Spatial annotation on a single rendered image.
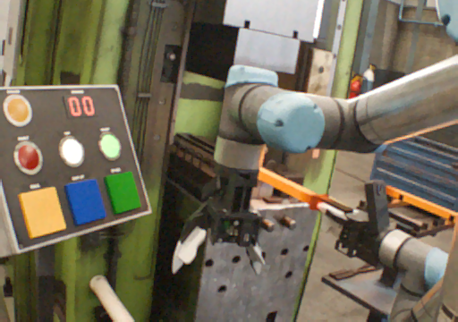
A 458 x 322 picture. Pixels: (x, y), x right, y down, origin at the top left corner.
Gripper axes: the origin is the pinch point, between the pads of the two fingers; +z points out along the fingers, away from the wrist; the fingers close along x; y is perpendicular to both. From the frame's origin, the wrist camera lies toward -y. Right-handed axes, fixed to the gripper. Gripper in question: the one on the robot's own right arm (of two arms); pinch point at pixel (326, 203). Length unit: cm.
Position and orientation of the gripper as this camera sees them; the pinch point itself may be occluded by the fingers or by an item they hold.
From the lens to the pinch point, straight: 109.6
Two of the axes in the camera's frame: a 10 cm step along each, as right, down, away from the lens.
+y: -1.6, 9.6, 2.4
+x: 8.2, -0.1, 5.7
